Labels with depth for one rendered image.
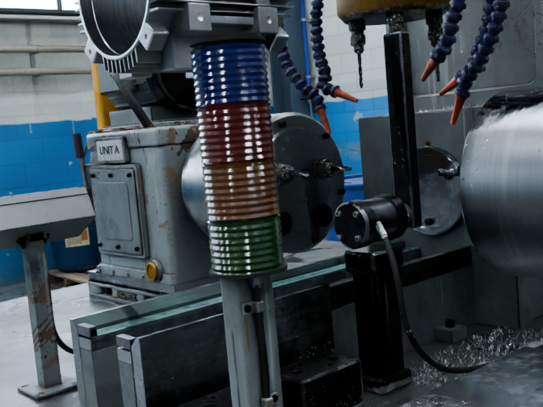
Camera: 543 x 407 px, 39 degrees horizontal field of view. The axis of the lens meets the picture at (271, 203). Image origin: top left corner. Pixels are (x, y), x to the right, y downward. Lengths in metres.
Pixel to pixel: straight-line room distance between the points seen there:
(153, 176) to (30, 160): 5.47
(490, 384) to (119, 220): 1.05
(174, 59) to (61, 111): 6.21
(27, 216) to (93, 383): 0.27
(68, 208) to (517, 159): 0.61
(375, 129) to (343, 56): 6.79
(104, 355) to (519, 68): 0.81
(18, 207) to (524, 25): 0.83
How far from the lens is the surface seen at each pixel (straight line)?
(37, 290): 1.13
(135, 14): 1.03
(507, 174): 0.95
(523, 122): 0.97
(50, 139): 7.02
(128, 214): 1.55
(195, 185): 1.39
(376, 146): 1.36
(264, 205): 0.60
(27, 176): 6.91
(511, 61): 1.35
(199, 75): 0.61
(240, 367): 0.64
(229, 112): 0.59
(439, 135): 1.28
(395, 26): 1.18
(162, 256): 1.50
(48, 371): 1.16
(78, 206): 1.13
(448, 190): 1.27
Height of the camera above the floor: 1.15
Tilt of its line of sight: 6 degrees down
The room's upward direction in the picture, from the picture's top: 5 degrees counter-clockwise
